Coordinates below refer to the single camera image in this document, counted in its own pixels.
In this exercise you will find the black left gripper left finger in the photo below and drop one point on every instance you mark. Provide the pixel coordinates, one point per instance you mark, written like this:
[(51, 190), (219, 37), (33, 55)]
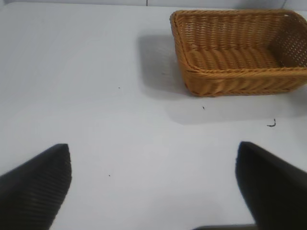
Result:
[(33, 189)]

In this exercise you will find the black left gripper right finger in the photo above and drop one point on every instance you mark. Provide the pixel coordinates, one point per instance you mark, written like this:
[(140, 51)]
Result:
[(271, 184)]

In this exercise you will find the brown woven wicker basket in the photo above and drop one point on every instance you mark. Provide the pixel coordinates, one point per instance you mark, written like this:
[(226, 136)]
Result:
[(235, 60)]

